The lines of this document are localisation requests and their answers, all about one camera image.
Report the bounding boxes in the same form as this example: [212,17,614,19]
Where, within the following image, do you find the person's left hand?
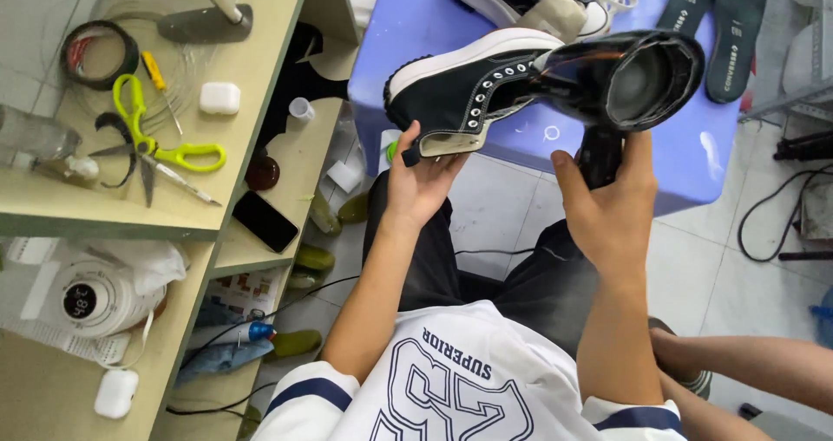
[387,121,471,229]

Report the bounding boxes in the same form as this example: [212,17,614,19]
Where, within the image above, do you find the person's right hand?
[550,131,659,273]

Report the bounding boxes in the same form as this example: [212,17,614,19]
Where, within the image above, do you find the black hair dryer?
[530,29,707,191]

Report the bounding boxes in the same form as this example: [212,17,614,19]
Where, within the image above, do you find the green slipper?
[294,244,337,273]
[268,328,324,361]
[336,191,372,226]
[308,190,343,237]

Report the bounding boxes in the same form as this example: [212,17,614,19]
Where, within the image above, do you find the black trousers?
[361,169,601,359]

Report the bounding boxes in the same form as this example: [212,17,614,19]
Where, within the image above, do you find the white foam block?
[325,160,364,195]

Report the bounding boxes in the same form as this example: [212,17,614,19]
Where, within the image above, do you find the small white plastic cup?
[288,96,317,124]

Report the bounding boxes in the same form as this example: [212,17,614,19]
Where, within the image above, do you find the black smartphone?
[232,190,301,255]

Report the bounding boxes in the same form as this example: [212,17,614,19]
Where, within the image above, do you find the dark brown round jar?
[244,154,281,192]

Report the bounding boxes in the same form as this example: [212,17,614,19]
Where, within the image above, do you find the blue plastic stool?
[348,0,743,217]

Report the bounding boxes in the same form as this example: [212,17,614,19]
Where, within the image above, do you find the black fabric piece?
[258,21,350,150]

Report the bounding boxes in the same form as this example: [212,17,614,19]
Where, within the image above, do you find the striped sandal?
[647,316,714,401]

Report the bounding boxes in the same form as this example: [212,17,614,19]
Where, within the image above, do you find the white jersey shirt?
[250,300,688,441]

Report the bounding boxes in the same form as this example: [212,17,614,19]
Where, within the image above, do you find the wooden shelf unit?
[0,0,363,441]

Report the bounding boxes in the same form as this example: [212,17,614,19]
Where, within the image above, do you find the colourful printed booklet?
[203,267,290,323]

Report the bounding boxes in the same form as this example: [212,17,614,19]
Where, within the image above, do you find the black tripod legs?
[773,131,833,163]

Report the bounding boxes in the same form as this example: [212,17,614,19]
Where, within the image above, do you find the white earbuds case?
[94,369,140,421]
[198,81,242,116]

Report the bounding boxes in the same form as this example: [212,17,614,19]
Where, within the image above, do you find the dark green shoe insole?
[655,0,725,36]
[705,0,769,104]

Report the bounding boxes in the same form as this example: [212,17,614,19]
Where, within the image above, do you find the blue plastic object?
[809,287,833,350]

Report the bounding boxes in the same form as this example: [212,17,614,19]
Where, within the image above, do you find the white tube blue cap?
[187,320,278,352]

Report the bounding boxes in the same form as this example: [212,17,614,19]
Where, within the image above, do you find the metal awl tool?
[139,154,223,208]

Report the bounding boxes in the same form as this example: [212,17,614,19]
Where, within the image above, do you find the blue cloth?
[174,339,276,385]

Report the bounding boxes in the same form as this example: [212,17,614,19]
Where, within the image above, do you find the metal rack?
[741,0,833,124]

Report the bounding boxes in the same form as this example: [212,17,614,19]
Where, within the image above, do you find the grey lamp base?
[155,0,254,45]

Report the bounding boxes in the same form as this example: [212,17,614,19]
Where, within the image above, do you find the white plastic bag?
[83,238,190,299]

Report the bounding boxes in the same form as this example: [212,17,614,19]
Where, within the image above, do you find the black curved hook tool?
[94,112,139,189]

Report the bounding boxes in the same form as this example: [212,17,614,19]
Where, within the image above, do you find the white round display device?
[38,252,168,340]

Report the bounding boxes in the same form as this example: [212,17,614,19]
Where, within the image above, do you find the black tape roll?
[60,20,140,92]

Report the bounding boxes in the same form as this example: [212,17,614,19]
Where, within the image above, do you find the white paper slip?
[0,316,133,366]

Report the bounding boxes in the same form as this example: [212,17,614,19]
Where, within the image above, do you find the clear plastic bottle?
[0,105,100,187]

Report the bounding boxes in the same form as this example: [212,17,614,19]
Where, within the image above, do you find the thin black power cord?
[165,248,536,422]

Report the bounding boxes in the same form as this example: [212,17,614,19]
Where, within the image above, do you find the black floor cable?
[737,163,833,264]

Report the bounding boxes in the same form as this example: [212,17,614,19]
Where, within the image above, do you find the yellow-green handled scissors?
[87,73,228,209]

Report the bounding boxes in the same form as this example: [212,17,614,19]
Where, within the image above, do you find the yellow handled screwdriver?
[141,51,185,137]

